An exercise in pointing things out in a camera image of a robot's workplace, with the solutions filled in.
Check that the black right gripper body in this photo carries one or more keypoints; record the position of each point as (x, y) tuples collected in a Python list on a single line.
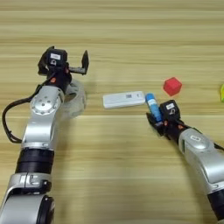
[(172, 129)]

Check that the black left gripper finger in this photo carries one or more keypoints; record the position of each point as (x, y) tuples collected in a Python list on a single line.
[(43, 62), (85, 61)]

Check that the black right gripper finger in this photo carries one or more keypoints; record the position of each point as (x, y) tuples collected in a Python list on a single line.
[(153, 121)]

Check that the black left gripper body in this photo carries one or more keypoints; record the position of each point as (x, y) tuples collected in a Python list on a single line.
[(59, 78)]

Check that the blue glue stick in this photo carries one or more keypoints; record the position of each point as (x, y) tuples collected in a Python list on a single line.
[(153, 105)]

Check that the clear tape roll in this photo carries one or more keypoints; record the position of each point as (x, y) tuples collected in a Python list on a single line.
[(77, 100)]

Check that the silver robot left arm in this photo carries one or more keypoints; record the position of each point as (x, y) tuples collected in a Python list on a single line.
[(40, 128)]

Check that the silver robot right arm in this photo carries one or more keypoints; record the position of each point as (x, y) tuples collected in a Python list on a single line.
[(204, 157)]

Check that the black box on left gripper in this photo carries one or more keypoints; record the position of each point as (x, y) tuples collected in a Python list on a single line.
[(57, 58)]

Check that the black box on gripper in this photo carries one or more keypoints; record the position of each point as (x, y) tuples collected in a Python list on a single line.
[(169, 109), (57, 58)]

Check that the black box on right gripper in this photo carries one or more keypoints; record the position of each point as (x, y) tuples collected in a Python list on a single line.
[(169, 109)]

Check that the white rectangular dongle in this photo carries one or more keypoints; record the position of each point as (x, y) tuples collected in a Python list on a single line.
[(124, 99)]

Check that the red cube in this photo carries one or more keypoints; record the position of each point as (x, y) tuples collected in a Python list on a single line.
[(172, 86)]

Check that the green block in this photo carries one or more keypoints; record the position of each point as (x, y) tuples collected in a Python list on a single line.
[(222, 92)]

